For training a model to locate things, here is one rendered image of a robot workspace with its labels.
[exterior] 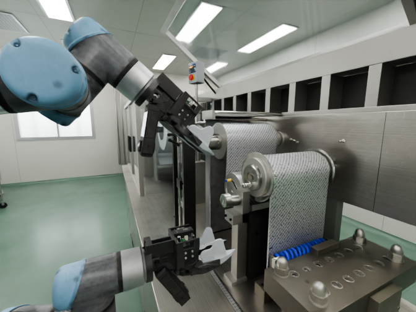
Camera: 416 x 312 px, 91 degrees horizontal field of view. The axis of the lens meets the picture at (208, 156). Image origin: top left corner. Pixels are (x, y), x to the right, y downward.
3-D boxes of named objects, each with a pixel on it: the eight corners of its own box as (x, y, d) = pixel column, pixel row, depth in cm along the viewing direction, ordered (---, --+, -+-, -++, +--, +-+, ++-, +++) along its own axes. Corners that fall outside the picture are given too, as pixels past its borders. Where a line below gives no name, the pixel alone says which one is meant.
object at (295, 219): (266, 258, 59) (269, 197, 56) (321, 239, 69) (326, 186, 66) (267, 259, 59) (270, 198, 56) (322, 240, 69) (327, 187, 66)
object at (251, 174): (256, 164, 57) (259, 191, 56) (262, 163, 57) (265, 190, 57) (241, 165, 63) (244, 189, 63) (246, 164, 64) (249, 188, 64)
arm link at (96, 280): (63, 294, 41) (58, 256, 40) (122, 277, 46) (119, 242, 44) (53, 330, 34) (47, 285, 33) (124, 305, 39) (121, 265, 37)
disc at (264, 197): (236, 174, 70) (253, 141, 61) (237, 174, 70) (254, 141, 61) (257, 212, 61) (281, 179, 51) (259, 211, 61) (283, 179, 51)
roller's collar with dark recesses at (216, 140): (200, 149, 83) (200, 133, 82) (214, 148, 85) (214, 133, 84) (207, 151, 77) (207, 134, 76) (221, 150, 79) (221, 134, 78)
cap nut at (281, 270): (270, 270, 53) (272, 254, 52) (281, 266, 54) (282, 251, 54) (281, 280, 50) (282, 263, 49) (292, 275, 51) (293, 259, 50)
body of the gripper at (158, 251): (203, 238, 44) (145, 252, 39) (203, 273, 46) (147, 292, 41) (190, 222, 51) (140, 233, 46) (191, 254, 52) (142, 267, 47)
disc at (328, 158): (290, 168, 81) (311, 138, 71) (290, 168, 81) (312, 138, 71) (315, 199, 71) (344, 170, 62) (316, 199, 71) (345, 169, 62)
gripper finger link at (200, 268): (222, 263, 45) (182, 271, 43) (222, 269, 45) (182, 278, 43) (215, 251, 50) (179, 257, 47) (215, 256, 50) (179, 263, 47)
